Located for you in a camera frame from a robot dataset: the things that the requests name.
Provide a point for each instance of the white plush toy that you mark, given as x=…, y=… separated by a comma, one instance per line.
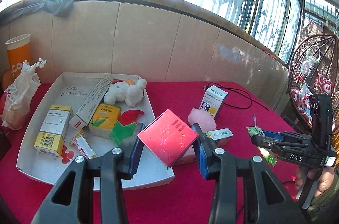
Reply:
x=124, y=93

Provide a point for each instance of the orange patterned snack packet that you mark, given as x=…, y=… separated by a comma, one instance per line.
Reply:
x=83, y=145

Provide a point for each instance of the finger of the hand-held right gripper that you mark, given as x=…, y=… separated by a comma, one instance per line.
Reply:
x=294, y=139
x=294, y=156

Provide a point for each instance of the pink pen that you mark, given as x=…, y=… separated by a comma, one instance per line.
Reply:
x=254, y=120

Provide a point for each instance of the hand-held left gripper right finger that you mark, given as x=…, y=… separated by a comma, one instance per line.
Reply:
x=201, y=160

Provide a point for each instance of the brown wicker hanging chair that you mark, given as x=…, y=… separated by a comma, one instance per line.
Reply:
x=291, y=75

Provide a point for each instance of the orange paper cup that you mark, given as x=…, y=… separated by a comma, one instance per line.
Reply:
x=18, y=57

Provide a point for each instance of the orange cloth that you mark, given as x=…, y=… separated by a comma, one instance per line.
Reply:
x=268, y=54

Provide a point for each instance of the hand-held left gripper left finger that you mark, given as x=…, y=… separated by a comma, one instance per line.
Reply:
x=136, y=149

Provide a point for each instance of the pink red box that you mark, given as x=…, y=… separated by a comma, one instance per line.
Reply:
x=166, y=136

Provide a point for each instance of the yellow white medicine box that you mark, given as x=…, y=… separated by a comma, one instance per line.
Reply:
x=53, y=123

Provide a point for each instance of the yellow green packet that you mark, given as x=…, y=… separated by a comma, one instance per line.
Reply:
x=104, y=118

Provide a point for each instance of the person's right forearm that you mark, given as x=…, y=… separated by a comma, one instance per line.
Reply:
x=328, y=205

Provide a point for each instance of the black bag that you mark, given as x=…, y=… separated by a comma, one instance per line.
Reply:
x=4, y=144

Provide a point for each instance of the white plastic bag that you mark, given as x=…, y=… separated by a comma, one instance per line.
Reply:
x=21, y=96

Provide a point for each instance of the green white packet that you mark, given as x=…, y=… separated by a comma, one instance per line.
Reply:
x=254, y=130

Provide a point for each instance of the small yellow white box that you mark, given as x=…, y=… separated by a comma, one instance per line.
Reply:
x=221, y=133

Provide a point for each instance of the red tablecloth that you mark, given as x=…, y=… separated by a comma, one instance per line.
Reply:
x=172, y=200

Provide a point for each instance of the grey cloth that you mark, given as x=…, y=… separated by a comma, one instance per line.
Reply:
x=61, y=5

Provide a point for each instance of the green and red plush toy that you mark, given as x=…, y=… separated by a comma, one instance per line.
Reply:
x=121, y=132

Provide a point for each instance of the white cardboard tray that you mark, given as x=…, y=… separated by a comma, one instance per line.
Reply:
x=53, y=91

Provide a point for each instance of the pink plush toy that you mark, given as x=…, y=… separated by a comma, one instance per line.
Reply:
x=202, y=118

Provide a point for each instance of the blue white medicine box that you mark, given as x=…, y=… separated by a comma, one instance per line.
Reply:
x=212, y=99

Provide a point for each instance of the long white box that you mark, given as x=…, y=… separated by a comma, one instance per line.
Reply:
x=90, y=102

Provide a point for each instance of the person's right hand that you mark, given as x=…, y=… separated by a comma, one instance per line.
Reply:
x=325, y=181

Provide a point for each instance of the red white cushion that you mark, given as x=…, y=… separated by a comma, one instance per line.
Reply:
x=324, y=83
x=299, y=100

